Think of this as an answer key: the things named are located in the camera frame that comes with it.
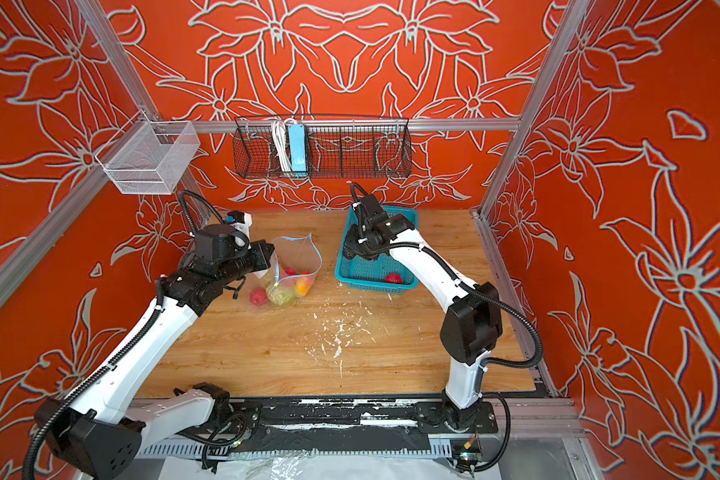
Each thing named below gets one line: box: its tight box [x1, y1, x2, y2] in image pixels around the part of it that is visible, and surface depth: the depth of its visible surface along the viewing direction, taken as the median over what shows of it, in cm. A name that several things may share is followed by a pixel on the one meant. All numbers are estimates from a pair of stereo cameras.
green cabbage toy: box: [268, 288, 296, 306], surface depth 90 cm
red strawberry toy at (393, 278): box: [385, 273, 403, 284], surface depth 96 cm
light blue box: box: [288, 124, 307, 172], surface depth 91 cm
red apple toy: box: [250, 288, 268, 306], surface depth 92 cm
